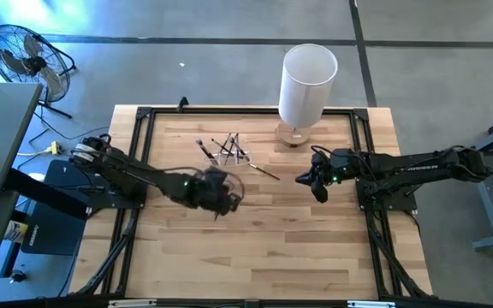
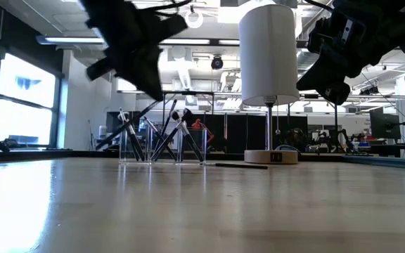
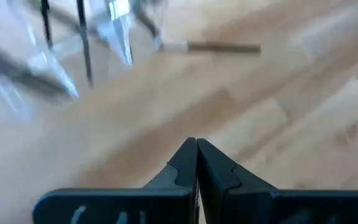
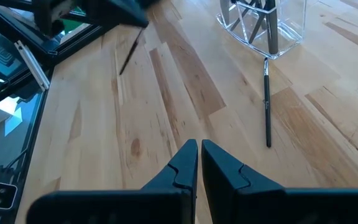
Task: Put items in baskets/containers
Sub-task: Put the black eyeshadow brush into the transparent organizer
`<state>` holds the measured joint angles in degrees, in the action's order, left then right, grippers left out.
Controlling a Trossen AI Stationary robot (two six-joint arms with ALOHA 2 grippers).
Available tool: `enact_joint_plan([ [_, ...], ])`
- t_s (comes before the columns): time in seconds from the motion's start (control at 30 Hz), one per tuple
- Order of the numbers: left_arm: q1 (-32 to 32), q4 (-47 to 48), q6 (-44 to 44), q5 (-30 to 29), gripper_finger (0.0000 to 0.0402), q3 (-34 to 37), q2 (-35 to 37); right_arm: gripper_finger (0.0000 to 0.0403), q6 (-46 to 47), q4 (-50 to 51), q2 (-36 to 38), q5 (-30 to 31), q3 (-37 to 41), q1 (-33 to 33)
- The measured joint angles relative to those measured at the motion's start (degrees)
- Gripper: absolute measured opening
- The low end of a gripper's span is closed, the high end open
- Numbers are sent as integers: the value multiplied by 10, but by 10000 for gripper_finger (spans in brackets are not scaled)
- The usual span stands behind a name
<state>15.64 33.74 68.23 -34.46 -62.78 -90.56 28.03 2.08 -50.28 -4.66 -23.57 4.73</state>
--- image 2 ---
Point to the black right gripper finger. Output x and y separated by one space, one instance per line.
325 65
323 82

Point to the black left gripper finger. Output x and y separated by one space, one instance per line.
153 66
141 79

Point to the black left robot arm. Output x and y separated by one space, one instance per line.
97 7

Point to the table lamp with white shade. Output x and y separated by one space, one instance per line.
269 52

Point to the ceiling light tube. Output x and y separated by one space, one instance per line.
72 39

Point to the clear acrylic brush organizer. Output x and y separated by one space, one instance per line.
123 147

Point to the black computer monitor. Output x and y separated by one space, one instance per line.
385 123

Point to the red background object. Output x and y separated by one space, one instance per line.
199 124

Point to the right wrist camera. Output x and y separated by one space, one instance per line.
344 30

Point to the black hanging camera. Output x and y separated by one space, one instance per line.
217 63

